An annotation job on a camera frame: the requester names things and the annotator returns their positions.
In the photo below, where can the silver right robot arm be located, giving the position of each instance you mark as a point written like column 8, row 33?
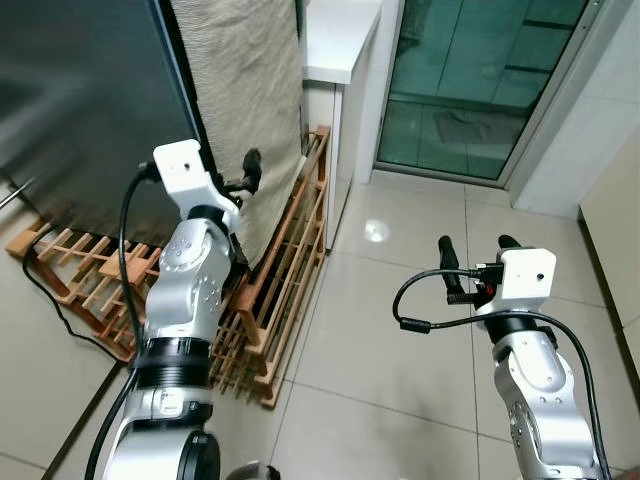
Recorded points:
column 535, row 385

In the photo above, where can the wooden slatted rack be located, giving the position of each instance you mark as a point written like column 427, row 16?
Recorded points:
column 290, row 250

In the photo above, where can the white cabinet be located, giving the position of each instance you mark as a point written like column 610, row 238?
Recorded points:
column 340, row 40

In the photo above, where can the green glass sliding door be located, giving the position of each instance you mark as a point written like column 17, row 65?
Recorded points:
column 470, row 80

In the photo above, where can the grey robot foot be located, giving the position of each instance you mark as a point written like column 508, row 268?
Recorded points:
column 252, row 472

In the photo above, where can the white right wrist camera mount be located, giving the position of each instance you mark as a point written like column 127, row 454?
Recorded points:
column 525, row 272

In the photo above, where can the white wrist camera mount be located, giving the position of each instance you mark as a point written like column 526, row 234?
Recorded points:
column 525, row 272
column 180, row 165

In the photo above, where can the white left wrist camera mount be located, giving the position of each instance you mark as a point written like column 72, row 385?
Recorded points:
column 180, row 165

